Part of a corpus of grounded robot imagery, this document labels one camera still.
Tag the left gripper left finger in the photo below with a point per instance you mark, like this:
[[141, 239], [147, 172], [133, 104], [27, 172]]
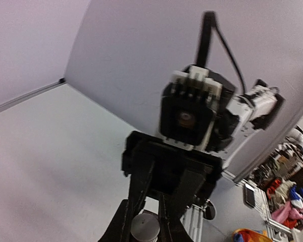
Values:
[[119, 227]]

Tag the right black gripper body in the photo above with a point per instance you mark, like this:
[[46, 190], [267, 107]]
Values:
[[170, 163]]

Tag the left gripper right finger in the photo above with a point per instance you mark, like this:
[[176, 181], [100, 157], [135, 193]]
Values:
[[171, 229]]

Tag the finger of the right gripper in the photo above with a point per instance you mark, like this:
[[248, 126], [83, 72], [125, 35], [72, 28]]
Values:
[[139, 183], [190, 183]]

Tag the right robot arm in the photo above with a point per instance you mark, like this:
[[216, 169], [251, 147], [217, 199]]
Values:
[[255, 108]]

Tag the rainbow sleeve forearm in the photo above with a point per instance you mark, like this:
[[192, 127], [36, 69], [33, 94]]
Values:
[[248, 235]]

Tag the colourful clothes pile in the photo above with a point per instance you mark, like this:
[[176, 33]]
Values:
[[280, 177]]

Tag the aluminium front rail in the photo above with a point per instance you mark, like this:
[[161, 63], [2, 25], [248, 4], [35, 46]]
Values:
[[192, 220]]

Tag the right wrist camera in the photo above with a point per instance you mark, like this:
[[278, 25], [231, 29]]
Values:
[[189, 106]]

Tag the rear table edge rail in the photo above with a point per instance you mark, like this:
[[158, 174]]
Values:
[[31, 94]]

